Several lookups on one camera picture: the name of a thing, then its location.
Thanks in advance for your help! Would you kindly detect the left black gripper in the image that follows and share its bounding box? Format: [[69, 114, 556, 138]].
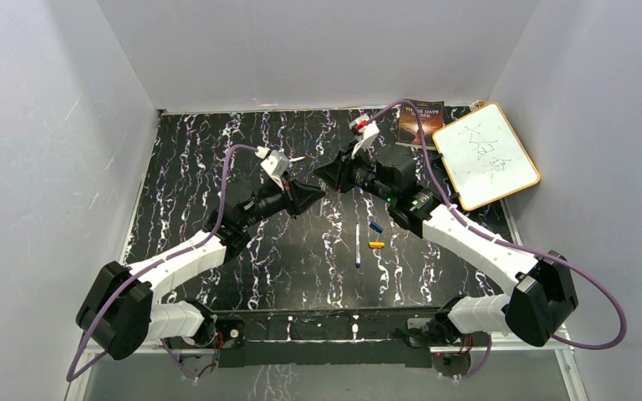
[[240, 173, 325, 231]]

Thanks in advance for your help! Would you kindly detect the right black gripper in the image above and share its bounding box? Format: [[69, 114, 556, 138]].
[[314, 143, 395, 206]]

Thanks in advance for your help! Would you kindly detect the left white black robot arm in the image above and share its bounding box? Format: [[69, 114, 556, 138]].
[[75, 174, 325, 360]]

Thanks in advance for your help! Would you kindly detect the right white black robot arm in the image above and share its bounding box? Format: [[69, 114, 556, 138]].
[[313, 145, 578, 347]]

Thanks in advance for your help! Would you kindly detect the blue pen cap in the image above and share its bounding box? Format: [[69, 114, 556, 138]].
[[369, 221, 384, 233]]

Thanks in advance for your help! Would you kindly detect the blue pen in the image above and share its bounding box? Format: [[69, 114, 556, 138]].
[[354, 223, 361, 269]]

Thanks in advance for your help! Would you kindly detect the brown book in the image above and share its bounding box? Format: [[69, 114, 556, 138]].
[[395, 99, 445, 150]]

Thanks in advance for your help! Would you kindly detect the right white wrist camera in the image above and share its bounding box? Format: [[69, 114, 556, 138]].
[[349, 114, 380, 159]]

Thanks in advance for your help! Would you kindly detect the white board wooden frame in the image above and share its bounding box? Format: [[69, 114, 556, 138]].
[[432, 102, 541, 211]]

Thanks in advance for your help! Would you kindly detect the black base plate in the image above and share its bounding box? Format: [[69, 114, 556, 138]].
[[166, 307, 486, 368]]

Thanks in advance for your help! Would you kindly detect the aluminium frame rail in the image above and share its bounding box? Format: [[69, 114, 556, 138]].
[[64, 314, 588, 401]]

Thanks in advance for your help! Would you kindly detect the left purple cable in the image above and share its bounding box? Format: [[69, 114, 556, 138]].
[[66, 144, 269, 384]]

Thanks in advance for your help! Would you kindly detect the purple cable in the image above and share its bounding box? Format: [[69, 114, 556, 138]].
[[66, 144, 269, 384], [366, 99, 628, 383]]

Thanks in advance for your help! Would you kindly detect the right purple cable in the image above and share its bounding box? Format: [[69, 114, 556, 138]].
[[366, 99, 628, 383]]

